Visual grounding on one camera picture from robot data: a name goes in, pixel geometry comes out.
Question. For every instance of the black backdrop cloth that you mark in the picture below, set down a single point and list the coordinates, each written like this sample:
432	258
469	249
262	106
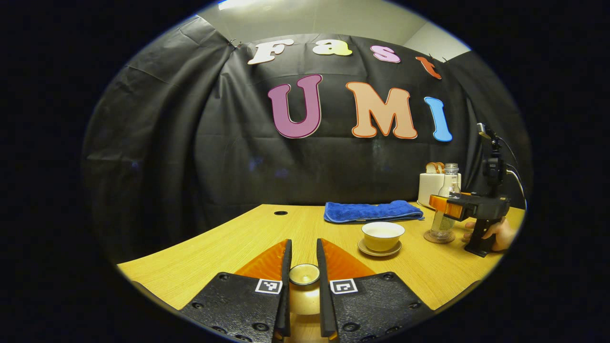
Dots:
190	143

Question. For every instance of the white toaster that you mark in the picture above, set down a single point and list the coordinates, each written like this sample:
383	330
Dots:
429	188

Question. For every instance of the yellow teacup lid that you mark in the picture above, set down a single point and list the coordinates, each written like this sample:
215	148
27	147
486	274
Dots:
305	295

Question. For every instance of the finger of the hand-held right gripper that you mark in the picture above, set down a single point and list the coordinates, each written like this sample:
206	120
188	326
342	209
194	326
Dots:
452	209

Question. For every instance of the round cork coaster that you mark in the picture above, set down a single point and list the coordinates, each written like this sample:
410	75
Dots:
431	239

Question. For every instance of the folded blue towel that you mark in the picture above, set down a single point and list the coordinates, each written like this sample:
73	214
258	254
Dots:
371	211

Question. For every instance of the yellow ceramic teacup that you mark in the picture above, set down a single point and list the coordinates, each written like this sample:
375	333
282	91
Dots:
382	240

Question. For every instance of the yellow ceramic saucer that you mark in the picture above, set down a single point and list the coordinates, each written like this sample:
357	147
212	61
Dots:
379	252

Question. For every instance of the clear plastic water bottle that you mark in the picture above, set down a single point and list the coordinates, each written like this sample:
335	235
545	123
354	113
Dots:
445	224

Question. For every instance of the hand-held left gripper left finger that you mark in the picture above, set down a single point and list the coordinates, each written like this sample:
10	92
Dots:
238	305

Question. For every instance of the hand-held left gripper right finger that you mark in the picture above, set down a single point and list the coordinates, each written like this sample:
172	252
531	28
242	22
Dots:
376	300

